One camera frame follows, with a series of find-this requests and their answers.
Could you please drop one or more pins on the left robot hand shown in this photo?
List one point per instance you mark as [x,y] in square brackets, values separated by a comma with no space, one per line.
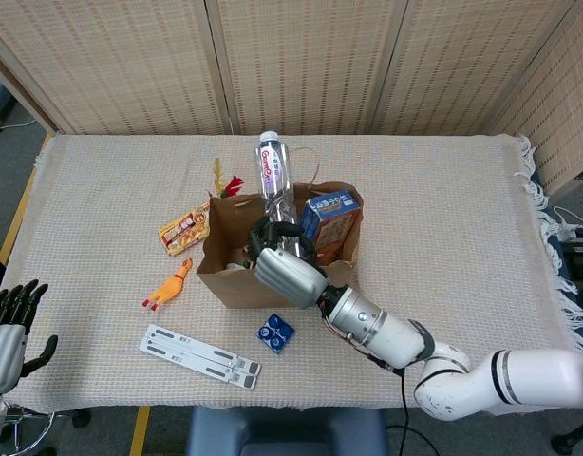
[4,347]

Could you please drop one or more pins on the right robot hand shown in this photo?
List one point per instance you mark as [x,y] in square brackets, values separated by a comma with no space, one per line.
[287,275]

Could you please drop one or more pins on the orange cracker box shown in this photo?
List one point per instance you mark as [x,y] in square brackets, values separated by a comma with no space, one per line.
[329,218]

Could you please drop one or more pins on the clear plastic water bottle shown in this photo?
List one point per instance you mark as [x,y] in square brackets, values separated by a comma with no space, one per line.
[272,176]

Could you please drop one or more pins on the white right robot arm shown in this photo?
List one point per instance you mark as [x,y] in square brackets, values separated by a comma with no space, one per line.
[391,332]

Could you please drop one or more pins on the brown paper bag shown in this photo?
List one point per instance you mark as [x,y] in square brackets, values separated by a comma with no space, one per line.
[230,285]

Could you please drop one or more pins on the blue building block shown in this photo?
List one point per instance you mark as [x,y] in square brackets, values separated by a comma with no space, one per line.
[275,332]

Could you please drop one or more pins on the metal stool base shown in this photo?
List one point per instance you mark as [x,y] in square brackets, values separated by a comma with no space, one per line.
[30,427]

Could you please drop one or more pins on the red yellow artificial flower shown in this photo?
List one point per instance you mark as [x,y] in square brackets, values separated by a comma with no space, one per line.
[227,187]

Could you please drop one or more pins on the yellow curry sauce box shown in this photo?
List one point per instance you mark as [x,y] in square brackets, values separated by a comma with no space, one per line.
[183,232]

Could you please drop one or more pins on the yellow rubber chicken toy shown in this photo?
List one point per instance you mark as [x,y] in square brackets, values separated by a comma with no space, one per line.
[170,286]

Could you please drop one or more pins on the white folding laptop stand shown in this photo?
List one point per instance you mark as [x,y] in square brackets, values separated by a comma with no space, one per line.
[196,354]

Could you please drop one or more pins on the beige woven tablecloth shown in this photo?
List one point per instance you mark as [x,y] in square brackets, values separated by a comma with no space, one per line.
[106,190]

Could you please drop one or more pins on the woven folding screen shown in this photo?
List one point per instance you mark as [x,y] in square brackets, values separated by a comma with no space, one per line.
[296,62]

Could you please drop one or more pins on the white power strip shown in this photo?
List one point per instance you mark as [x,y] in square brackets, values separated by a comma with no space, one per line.
[569,232]

